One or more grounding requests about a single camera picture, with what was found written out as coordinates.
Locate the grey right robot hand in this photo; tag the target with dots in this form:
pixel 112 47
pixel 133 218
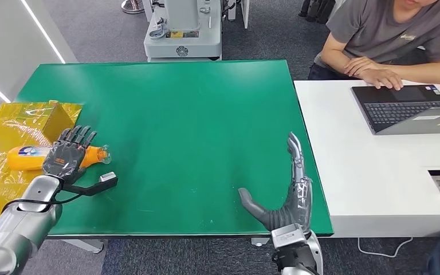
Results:
pixel 299 201

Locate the person's left hand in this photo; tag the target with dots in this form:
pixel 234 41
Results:
pixel 362 66

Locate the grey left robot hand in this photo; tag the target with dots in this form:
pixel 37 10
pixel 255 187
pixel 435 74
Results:
pixel 64 159

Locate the person's right hand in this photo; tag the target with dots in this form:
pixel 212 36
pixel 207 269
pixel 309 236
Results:
pixel 387 80

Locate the orange bottle with clear cap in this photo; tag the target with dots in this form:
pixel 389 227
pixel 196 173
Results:
pixel 24 159

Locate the person's right forearm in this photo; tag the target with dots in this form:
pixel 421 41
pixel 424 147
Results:
pixel 334 62

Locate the person's left forearm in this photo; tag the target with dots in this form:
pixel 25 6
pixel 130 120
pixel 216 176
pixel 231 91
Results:
pixel 421 70

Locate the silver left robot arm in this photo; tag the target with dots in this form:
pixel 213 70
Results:
pixel 15 231

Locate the dark grey laptop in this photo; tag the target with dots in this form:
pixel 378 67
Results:
pixel 402 109

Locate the person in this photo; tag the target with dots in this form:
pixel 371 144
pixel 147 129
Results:
pixel 387 26

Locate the white table foot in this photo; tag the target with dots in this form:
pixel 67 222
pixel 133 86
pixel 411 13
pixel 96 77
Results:
pixel 260 241
pixel 85 246

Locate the yellow taped cardboard box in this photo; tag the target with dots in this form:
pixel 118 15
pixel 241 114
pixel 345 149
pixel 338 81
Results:
pixel 0 182

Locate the white machine base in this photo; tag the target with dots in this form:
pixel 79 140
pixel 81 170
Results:
pixel 182 41

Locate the chrome round stand base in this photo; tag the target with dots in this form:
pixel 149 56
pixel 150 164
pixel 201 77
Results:
pixel 132 6

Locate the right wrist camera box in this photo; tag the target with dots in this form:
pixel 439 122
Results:
pixel 286 237

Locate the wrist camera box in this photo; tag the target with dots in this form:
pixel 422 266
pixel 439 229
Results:
pixel 286 237
pixel 108 177

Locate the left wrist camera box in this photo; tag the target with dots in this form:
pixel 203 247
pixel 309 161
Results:
pixel 108 177

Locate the white frame post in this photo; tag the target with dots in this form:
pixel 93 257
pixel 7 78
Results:
pixel 244 14

